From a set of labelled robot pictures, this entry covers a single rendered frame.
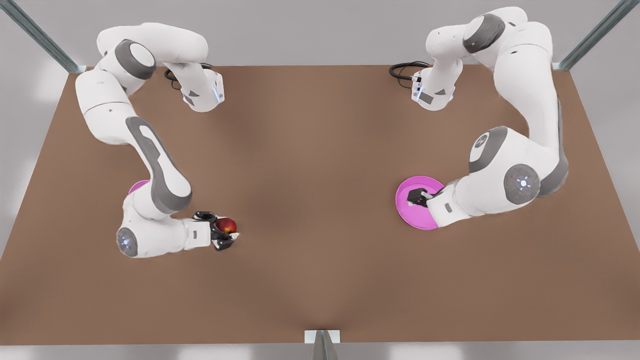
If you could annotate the pink plate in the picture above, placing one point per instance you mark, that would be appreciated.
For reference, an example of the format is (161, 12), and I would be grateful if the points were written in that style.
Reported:
(412, 212)

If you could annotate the silver frame post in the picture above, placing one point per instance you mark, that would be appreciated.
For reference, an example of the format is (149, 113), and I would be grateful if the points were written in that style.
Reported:
(595, 35)
(37, 35)
(322, 345)

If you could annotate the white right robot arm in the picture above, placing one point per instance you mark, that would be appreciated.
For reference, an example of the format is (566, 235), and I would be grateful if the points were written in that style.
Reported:
(107, 117)

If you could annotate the red apple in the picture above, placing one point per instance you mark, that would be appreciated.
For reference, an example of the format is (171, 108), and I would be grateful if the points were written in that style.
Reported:
(226, 225)

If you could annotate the pink bowl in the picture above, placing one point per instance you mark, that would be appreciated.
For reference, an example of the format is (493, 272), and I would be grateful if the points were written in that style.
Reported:
(137, 187)

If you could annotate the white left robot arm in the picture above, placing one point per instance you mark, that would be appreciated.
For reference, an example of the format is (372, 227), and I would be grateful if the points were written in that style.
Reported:
(530, 75)

